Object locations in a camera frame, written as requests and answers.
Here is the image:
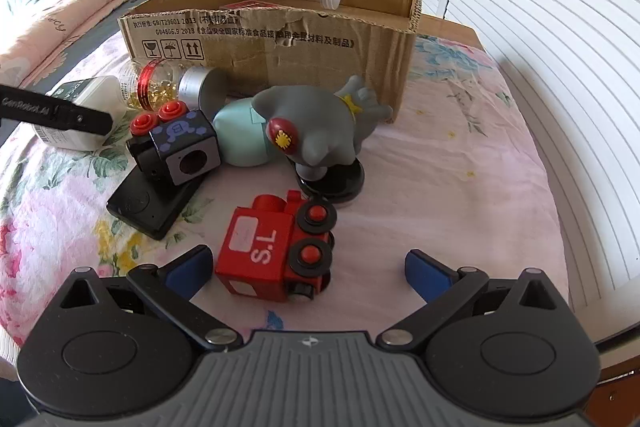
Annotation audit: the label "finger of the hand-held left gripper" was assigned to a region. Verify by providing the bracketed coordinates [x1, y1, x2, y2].
[0, 82, 115, 138]

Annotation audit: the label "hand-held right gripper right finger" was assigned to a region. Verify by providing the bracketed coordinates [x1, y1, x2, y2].
[375, 249, 571, 350]

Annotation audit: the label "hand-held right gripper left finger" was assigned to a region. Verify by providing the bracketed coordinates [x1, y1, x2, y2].
[59, 244, 246, 350]

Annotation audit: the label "green and white packet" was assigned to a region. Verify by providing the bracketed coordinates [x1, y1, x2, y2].
[34, 76, 126, 152]

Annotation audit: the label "red toy train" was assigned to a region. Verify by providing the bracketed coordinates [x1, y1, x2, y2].
[215, 190, 339, 304]

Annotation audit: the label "black device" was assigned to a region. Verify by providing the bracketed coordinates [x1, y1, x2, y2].
[106, 167, 206, 241]

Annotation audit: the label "yellow capsule bottle silver lid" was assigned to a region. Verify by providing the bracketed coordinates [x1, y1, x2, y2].
[118, 59, 231, 112]

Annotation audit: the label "black cube toy red buttons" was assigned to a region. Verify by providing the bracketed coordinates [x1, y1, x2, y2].
[125, 100, 222, 186]

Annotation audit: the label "mint green case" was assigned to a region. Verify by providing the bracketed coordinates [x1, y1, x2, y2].
[212, 97, 281, 168]

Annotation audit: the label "grey elephant figurine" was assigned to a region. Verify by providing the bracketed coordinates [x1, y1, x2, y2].
[251, 75, 394, 208]

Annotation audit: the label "cardboard box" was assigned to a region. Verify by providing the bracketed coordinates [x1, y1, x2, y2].
[118, 0, 425, 125]

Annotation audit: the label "pink floral bedsheet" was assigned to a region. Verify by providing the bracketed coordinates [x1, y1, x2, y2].
[0, 14, 571, 358]

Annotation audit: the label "pink floral pillow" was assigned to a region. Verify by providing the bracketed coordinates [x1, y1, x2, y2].
[0, 0, 156, 92]

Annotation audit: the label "white louvred doors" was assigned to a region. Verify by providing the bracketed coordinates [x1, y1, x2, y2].
[395, 0, 640, 343]

